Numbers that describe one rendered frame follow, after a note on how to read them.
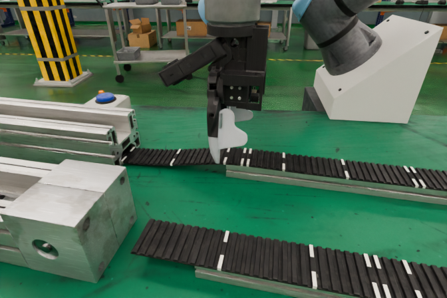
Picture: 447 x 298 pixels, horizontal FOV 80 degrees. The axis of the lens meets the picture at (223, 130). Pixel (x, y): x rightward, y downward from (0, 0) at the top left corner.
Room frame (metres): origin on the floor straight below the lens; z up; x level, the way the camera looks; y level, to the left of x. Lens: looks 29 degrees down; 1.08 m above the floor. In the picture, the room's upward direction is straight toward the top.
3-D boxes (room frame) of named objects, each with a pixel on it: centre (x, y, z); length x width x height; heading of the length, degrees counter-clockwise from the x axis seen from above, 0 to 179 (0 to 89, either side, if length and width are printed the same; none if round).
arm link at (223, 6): (0.40, -0.01, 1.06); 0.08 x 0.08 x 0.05
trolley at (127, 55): (3.46, 0.94, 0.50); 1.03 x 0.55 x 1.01; 97
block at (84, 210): (0.25, 0.18, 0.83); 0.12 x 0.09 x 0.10; 169
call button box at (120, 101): (0.58, 0.28, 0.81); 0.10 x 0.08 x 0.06; 169
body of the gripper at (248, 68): (0.39, -0.02, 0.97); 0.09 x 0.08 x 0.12; 79
